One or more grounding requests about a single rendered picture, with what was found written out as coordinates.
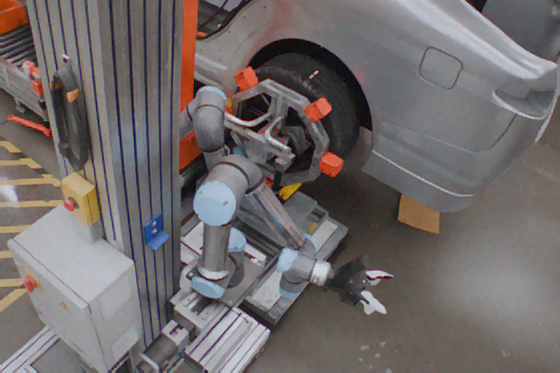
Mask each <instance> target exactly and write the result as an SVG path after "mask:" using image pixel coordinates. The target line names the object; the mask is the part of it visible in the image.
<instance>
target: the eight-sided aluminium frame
mask: <svg viewBox="0 0 560 373"><path fill-rule="evenodd" d="M263 92H265V93H267V94H269V95H270V96H272V97H275V98H277V99H278V100H280V101H282V102H284V103H286V104H287V105H288V106H290V107H292V108H294V109H296V110H297V111H298V113H299V114H300V116H301V118H302V120H303V121H304V123H305V125H306V127H307V129H308V131H309V133H310V135H311V136H312V138H313V140H314V143H315V153H314V156H313V160H312V164H311V168H310V169H309V170H304V171H299V172H295V173H290V174H287V173H285V172H284V173H283V176H282V180H281V185H282V186H287V185H291V184H296V183H301V182H307V181H312V180H315V178H316V177H317V176H318V175H320V173H321V171H320V170H318V166H319V162H320V159H321V158H322V157H323V156H324V155H325V154H326V152H327V149H328V146H329V143H330V140H329V138H328V135H327V134H326V132H325V130H324V128H323V126H322V124H321V123H320V121H319V119H318V120H316V121H314V122H313V123H312V121H311V120H310V119H309V117H308V116H307V115H306V114H305V112H304V111H305V110H306V109H307V108H308V107H309V106H310V105H311V103H310V101H309V99H308V98H306V97H305V96H302V95H300V94H298V93H296V92H292V91H290V90H288V89H287V88H285V87H283V86H282V85H280V84H278V83H276V82H274V81H272V80H270V79H267V80H264V81H262V82H260V83H258V84H257V85H255V86H254V87H253V88H251V89H249V90H246V91H244V92H241V91H240V92H238V93H237V94H235V95H234V96H233V98H232V103H231V109H230V115H231V116H233V117H237V118H238V119H241V120H242V118H243V111H244V103H245V99H247V98H250V97H252V96H255V95H257V94H259V93H263ZM230 136H232V138H233V140H234V141H235V143H236V144H237V146H243V147H246V143H248V142H249V141H250V140H249V139H247V138H246V137H244V136H242V135H240V134H239V133H237V132H235V131H233V130H232V131H231V132H230ZM249 159H250V160H251V158H250V157H249ZM251 161H252V160H251ZM252 162H253V161H252ZM253 163H254V164H255V165H256V166H257V167H258V168H259V169H260V170H261V171H262V173H263V174H264V176H267V177H269V178H271V179H272V180H273V179H274V175H275V170H276V169H274V165H272V164H270V163H269V162H267V161H266V162H265V163H263V164H257V163H255V162H253Z"/></svg>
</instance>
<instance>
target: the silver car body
mask: <svg viewBox="0 0 560 373"><path fill-rule="evenodd" d="M286 36H296V37H302V38H307V39H310V40H313V41H315V42H318V43H320V44H321V45H323V46H324V47H326V48H328V49H329V50H331V51H332V52H334V53H336V54H337V55H338V56H340V57H341V59H342V60H343V61H344V62H345V63H346V64H347V66H348V67H349V68H350V69H352V71H353V72H354V74H355V75H356V76H357V78H358V80H359V81H360V83H361V85H362V87H363V88H364V90H365V92H366V97H367V100H368V103H369V106H370V108H371V113H372V118H373V129H374V134H373V139H374V145H373V150H372V153H371V156H370V159H369V161H368V163H367V165H366V167H365V168H364V170H363V171H362V172H365V173H367V174H369V175H371V176H373V177H374V178H375V179H377V180H379V181H381V182H382V183H384V184H386V185H387V186H389V187H390V188H392V189H394V190H396V191H399V192H400V193H402V194H404V195H406V196H408V197H409V198H410V199H412V200H414V201H416V202H417V203H418V204H422V205H424V206H426V207H427V208H429V209H431V210H434V211H436V212H440V213H444V212H454V211H458V210H461V209H463V208H465V207H469V206H471V204H473V203H474V202H475V201H477V200H478V198H479V197H480V196H482V195H483V194H484V192H486V191H487V190H488V189H489V188H490V187H491V186H492V185H494V184H495V183H496V182H497V181H499V180H500V179H501V178H503V177H505V176H506V175H507V174H508V173H509V172H510V171H512V169H513V168H515V167H517V165H518V164H519V163H521V162H522V160H523V159H524V158H525V157H527V155H528V154H529V153H530V152H531V151H532V148H533V147H535V146H536V143H537V142H538V140H539V139H540V137H541V136H542V134H543V133H544V131H545V129H546V127H547V125H548V121H549V120H550V118H551V116H552V112H553V110H554V107H555V106H556V101H557V98H558V97H559V91H560V0H199V2H198V8H197V35H196V49H195V61H194V79H196V80H198V81H200V83H202V84H204V85H208V86H213V87H216V88H218V89H220V90H221V91H222V92H223V93H224V95H225V96H227V97H230V98H233V95H234V92H235V89H236V87H237V83H236V79H235V78H234V76H235V75H237V73H239V72H240V71H242V70H243V68H244V66H245V64H246V62H247V61H248V60H249V58H250V57H251V55H252V54H253V53H254V52H255V51H256V50H257V49H258V48H260V47H262V45H263V44H265V43H267V42H269V41H271V40H273V39H276V38H280V37H286Z"/></svg>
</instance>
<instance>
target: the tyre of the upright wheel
mask: <svg viewBox="0 0 560 373"><path fill-rule="evenodd" d="M254 73H255V75H256V76H257V77H258V81H259V83H260V82H262V81H264V80H267V79H270V80H272V81H274V82H276V83H278V84H280V85H282V86H284V87H287V88H289V89H291V90H293V91H294V92H296V93H299V94H300V95H302V96H305V97H306V98H308V99H309V101H310V103H311V104H312V103H313V102H315V101H317V100H318V99H320V98H321V97H325V99H326V100H327V102H328V103H329V104H330V106H331V107H332V110H331V111H330V112H329V113H328V114H327V115H326V116H325V117H321V118H320V119H321V122H322V124H323V127H324V130H325V132H326V134H327V135H328V138H329V140H330V143H329V146H328V149H327V152H328V151H329V152H330V153H332V154H334V155H336V156H338V157H339V158H340V159H342V160H344V159H345V158H346V157H347V156H348V154H349V153H350V152H351V151H352V150H353V148H354V147H355V146H356V144H357V142H358V135H359V129H360V122H359V121H360V118H359V112H358V108H357V104H356V102H355V100H354V98H353V96H352V94H351V92H349V91H350V90H349V88H348V87H347V86H348V85H347V84H346V83H345V82H344V81H343V80H342V79H341V77H340V76H339V75H337V73H336V72H334V70H332V69H330V67H329V66H327V65H326V64H324V63H322V62H320V61H319V60H316V59H315V58H312V57H309V56H306V55H303V54H295V53H290V54H282V55H280V56H277V57H275V58H273V59H271V60H268V61H267V62H265V63H264V64H262V65H261V66H260V67H259V68H257V69H256V70H254ZM327 152H326V153H327ZM327 176H328V175H327V174H325V173H323V172H321V173H320V175H318V176H317V177H316V178H315V180H312V181H307V182H301V183H314V182H317V181H320V180H322V179H324V178H326V177H327Z"/></svg>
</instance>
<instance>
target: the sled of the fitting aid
mask: <svg viewBox="0 0 560 373"><path fill-rule="evenodd" d="M328 213H329V211H327V210H325V209H324V208H322V207H320V206H319V205H317V204H316V206H315V207H314V208H313V209H312V212H311V213H310V214H309V215H308V216H307V217H306V218H305V220H304V221H303V222H302V223H301V224H300V225H299V226H298V228H299V229H301V231H302V232H303V234H308V235H310V236H312V235H313V234H314V233H315V231H316V230H317V229H318V228H319V227H320V226H321V225H322V224H323V223H324V222H325V220H326V219H327V216H328ZM237 218H238V219H240V220H242V221H243V222H245V223H246V224H248V225H249V226H251V227H252V228H255V229H256V230H258V231H259V232H261V233H262V234H264V235H265V236H267V237H268V238H270V239H271V240H273V241H275V242H276V243H278V244H279V245H281V246H282V247H283V248H284V246H283V244H282V242H281V241H280V240H279V238H278V237H277V236H276V235H275V233H274V232H273V231H272V229H270V228H269V226H268V225H267V224H266V222H265V221H264V220H263V219H262V218H261V217H259V216H257V215H256V214H254V212H252V211H251V210H249V209H247V208H246V207H244V206H243V205H241V204H240V205H239V212H238V217H237Z"/></svg>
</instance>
